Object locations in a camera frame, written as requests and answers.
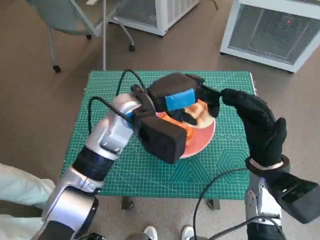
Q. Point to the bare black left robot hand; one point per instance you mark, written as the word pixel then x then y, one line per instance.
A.
pixel 172 85

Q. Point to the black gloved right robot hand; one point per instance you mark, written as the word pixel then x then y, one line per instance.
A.
pixel 262 132

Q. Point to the round toy bread bun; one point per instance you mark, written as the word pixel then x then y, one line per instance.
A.
pixel 200 112

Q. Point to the long grilled toy bread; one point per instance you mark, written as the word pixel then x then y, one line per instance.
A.
pixel 190 133

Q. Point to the pink bowl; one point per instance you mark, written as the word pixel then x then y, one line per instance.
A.
pixel 202 140

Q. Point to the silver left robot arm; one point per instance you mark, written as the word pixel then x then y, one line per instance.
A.
pixel 110 132

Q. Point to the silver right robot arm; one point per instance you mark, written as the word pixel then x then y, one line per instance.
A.
pixel 257 200

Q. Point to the white mesh cabinet on casters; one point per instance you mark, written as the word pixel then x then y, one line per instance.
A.
pixel 162 15

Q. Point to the thin metal pole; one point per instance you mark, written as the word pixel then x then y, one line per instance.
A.
pixel 104 50

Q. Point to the green cutting mat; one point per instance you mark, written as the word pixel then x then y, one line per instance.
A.
pixel 155 180

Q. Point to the large white mesh cabinet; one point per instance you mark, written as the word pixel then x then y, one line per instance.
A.
pixel 267 30

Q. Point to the grey-green office chair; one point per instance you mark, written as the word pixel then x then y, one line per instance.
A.
pixel 67 17

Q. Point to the white shoe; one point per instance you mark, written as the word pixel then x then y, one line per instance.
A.
pixel 188 233
pixel 150 233

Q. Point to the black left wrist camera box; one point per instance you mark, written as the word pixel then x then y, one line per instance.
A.
pixel 162 140

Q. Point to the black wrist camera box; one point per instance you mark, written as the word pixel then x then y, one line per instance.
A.
pixel 297 195
pixel 162 140

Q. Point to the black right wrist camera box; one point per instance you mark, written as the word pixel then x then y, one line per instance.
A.
pixel 297 195

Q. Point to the black table bracket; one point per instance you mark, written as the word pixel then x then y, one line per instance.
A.
pixel 127 203
pixel 214 205

